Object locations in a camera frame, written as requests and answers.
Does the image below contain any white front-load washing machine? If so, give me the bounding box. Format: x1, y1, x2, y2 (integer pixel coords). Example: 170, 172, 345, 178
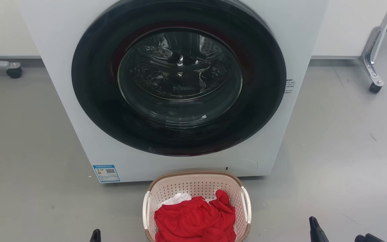
18, 0, 329, 184

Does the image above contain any white garment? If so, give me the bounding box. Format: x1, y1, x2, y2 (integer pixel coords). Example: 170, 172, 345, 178
158, 193, 192, 206

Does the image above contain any round black washing machine door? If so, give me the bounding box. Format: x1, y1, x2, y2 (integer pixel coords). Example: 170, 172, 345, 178
71, 0, 287, 157

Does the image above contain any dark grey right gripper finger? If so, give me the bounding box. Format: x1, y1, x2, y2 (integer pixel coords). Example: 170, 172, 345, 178
309, 216, 330, 242
355, 233, 385, 242

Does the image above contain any cream perforated laundry basket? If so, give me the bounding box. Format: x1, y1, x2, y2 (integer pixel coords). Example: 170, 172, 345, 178
142, 171, 252, 242

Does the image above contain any red garment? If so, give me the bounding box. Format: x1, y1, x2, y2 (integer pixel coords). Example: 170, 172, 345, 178
154, 189, 237, 242

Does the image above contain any blue energy label sticker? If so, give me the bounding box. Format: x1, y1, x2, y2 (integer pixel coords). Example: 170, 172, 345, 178
93, 164, 121, 183

